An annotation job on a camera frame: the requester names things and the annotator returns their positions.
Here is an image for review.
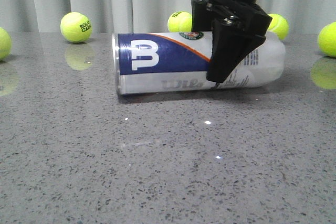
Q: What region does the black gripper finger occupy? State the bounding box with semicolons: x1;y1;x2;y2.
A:
191;0;213;31
206;19;266;82

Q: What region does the white blue tennis ball can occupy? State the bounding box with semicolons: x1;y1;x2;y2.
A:
112;31;286;95

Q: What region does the centre tennis ball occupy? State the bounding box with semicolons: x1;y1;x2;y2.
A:
167;11;192;32

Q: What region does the far right tennis ball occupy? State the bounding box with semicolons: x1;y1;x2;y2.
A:
317;22;335;57

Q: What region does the tennis ball with black lettering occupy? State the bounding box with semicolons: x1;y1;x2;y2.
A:
60;12;92;43

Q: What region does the far left tennis ball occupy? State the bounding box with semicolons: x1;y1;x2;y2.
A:
0;27;12;60

